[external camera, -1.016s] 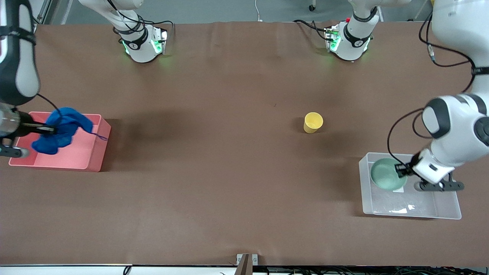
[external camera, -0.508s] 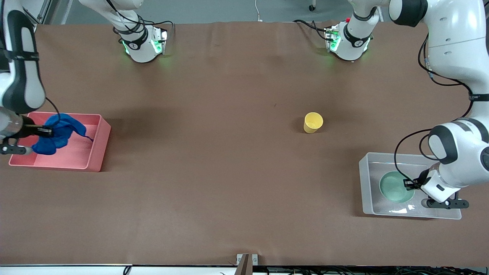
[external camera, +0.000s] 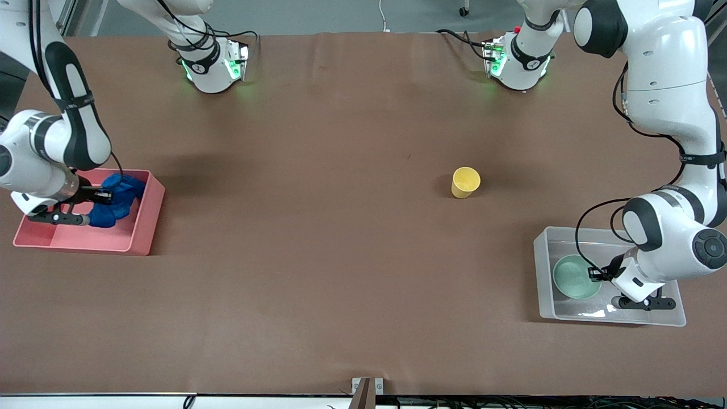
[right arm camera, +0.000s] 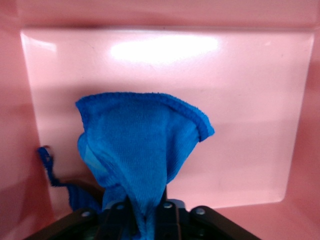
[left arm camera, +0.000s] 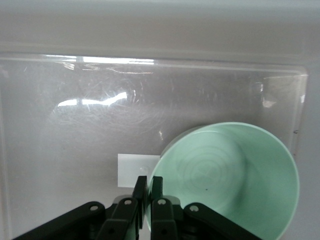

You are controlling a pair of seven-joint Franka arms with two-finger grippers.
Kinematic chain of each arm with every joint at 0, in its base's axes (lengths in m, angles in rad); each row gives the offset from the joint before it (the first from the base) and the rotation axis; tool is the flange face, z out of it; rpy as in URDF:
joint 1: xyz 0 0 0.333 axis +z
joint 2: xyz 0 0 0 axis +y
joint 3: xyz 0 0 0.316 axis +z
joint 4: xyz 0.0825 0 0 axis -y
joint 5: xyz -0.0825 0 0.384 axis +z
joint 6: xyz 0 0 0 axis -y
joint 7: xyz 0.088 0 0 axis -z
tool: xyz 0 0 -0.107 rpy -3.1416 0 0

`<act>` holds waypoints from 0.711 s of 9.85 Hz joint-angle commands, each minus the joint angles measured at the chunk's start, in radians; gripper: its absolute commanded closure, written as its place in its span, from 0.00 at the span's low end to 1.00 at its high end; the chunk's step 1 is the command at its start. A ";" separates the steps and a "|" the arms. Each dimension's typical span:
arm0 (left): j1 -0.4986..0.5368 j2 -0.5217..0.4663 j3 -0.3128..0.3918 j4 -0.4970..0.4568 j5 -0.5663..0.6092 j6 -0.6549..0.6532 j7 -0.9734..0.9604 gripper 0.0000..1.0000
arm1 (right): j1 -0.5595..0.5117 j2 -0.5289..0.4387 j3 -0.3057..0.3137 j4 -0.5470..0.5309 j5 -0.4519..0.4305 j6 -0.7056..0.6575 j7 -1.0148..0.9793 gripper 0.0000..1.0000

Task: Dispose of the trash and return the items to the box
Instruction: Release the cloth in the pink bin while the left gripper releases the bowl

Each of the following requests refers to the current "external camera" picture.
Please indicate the blue cloth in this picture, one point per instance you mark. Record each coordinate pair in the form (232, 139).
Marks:
(122, 201)

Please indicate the mint green bowl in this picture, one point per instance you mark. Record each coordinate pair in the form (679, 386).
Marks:
(573, 278)

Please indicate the yellow plastic cup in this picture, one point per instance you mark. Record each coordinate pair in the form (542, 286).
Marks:
(466, 182)

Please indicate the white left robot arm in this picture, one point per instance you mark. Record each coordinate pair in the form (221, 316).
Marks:
(664, 57)

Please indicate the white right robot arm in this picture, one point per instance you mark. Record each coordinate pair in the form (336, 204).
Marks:
(23, 150)

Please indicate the clear plastic box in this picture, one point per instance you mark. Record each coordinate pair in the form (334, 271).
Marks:
(568, 311)

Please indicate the pink plastic box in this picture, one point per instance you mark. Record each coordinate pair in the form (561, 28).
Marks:
(130, 238)

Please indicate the green-lit right base connector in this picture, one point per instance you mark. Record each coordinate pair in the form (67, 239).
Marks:
(237, 61)

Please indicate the green-lit base connector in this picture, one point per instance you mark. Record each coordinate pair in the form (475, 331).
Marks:
(495, 57)
(237, 61)

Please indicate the green-lit left base connector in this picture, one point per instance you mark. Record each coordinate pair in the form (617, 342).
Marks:
(495, 57)

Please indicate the brown table cover sheet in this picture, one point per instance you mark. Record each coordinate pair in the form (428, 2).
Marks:
(341, 255)

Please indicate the black caster wheel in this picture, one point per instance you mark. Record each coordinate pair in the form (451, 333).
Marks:
(464, 11)

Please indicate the aluminium frame profile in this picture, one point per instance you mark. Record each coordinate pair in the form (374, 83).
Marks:
(67, 17)

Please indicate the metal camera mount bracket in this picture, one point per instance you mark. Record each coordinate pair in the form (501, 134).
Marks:
(363, 395)

